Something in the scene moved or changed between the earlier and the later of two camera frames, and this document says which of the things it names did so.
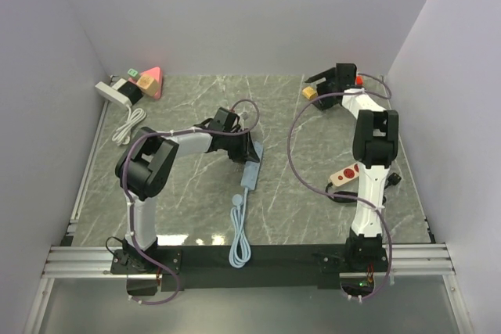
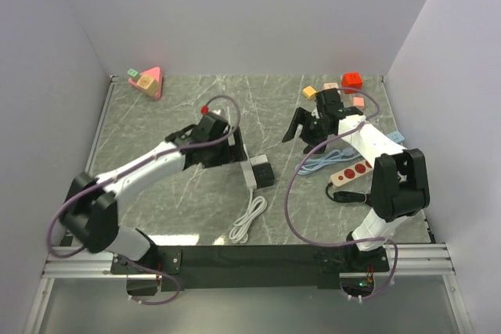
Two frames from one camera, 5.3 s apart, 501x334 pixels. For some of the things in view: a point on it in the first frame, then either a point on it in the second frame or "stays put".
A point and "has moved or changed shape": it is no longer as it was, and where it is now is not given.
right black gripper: [330, 77] -> [300, 117]
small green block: [133, 73] stays put
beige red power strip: [345, 175] stays put
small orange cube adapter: [309, 92] stays put
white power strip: [113, 92] -> [249, 174]
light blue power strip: [250, 168] has moved or changed shape
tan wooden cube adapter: [147, 84] stays put
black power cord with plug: [349, 197] stays put
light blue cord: [239, 254] -> [312, 164]
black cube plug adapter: [132, 91] -> [262, 171]
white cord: [123, 134] -> [239, 234]
